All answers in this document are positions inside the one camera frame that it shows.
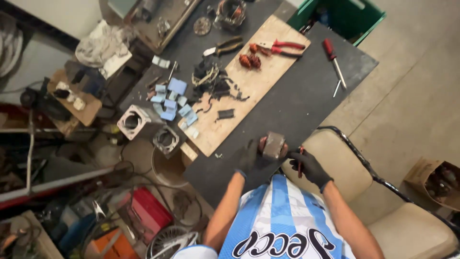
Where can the person's right hand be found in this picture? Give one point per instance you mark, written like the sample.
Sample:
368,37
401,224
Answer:
310,168

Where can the person's left hand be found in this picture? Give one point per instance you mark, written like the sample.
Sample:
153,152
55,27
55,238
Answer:
251,160

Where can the person's left fingers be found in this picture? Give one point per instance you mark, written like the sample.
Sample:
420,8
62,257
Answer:
278,151

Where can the person's right fingers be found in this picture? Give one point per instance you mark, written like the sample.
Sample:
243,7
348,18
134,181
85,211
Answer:
296,162

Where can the grey motor stator core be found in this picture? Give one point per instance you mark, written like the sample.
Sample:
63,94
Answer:
273,144

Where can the blue white striped jersey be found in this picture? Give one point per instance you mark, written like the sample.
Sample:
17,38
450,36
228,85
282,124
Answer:
284,223

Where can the black insulation scrap piece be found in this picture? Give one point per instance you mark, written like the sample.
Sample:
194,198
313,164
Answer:
225,114

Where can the plywood work board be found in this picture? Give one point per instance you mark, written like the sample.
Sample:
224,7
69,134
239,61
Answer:
244,86

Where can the small metal rod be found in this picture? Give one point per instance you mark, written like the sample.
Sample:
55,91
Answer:
336,88

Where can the beige cushioned chair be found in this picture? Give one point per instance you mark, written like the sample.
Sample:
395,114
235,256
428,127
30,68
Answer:
377,201

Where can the pile of black insulation scraps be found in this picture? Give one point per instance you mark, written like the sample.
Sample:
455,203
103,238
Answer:
214,81

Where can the white plastic bucket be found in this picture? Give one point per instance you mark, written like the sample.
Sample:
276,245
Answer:
169,167

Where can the square motor end cover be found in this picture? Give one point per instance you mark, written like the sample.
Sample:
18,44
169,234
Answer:
165,140

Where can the pile of blue insulation papers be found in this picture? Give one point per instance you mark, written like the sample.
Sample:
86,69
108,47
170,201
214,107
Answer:
172,102

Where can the thin metal tool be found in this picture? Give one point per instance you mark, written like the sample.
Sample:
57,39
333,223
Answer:
173,70

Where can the cardboard box of parts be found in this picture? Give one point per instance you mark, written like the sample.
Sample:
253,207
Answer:
435,183

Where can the white fan guard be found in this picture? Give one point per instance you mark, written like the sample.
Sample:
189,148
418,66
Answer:
172,243

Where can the square grey motor housing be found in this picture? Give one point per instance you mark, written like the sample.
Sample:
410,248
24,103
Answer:
138,122

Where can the red metal toolbox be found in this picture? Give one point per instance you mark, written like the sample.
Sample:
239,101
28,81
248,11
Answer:
149,212

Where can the green plastic crate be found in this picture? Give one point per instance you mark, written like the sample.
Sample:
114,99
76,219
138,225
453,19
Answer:
336,18

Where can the motor stator with windings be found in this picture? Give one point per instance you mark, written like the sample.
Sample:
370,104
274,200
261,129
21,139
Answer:
230,13

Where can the round metal disc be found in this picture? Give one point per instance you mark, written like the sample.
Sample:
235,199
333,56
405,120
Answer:
202,26

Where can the white paper pieces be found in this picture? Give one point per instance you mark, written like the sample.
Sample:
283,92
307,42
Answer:
160,62

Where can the wooden tray with parts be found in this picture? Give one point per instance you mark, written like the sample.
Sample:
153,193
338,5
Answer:
161,19

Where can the crumpled white cloth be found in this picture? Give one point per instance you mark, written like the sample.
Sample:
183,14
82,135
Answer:
104,45

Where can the wooden board with sockets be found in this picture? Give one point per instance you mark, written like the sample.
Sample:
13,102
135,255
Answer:
73,97

